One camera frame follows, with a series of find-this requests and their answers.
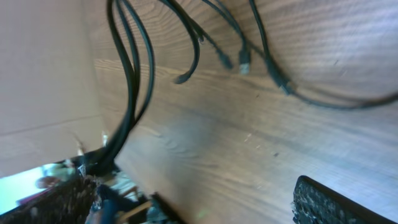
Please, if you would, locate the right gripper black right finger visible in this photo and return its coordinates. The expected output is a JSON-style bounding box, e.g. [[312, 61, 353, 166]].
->
[[292, 175, 395, 224]]

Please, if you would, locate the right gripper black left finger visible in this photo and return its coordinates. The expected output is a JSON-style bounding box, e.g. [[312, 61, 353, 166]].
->
[[1, 175, 97, 224]]

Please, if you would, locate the long black usb cable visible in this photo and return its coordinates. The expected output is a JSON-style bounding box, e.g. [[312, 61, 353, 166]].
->
[[248, 0, 398, 110]]

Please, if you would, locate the black cable bundle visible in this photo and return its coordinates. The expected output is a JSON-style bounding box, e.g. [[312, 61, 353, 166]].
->
[[83, 0, 252, 175]]

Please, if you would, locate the brown cardboard wall panel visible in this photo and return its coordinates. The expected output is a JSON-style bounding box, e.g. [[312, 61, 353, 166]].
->
[[1, 0, 104, 177]]

